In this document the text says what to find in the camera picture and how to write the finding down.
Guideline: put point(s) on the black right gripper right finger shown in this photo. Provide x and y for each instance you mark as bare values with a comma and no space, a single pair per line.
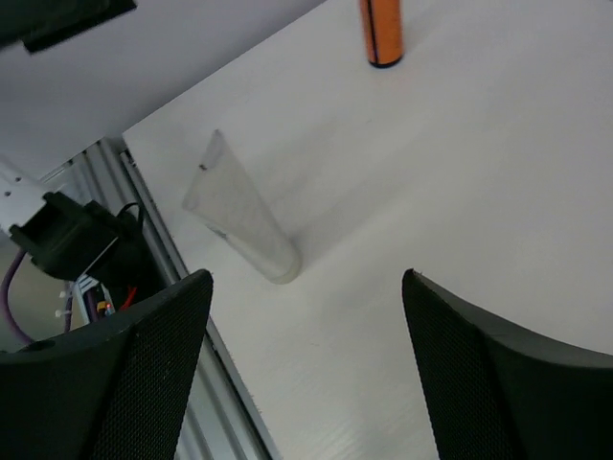
496,390

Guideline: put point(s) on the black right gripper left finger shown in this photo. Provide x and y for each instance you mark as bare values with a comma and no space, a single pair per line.
105,374

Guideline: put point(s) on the translucent squeeze tube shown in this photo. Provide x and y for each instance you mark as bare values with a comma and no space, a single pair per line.
226,199

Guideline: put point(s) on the orange blue pump bottle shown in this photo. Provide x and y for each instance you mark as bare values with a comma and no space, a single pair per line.
383,32

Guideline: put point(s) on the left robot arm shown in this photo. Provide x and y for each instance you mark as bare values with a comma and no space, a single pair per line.
68,240

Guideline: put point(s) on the aluminium mounting rail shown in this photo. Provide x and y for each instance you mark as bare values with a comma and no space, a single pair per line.
220,421

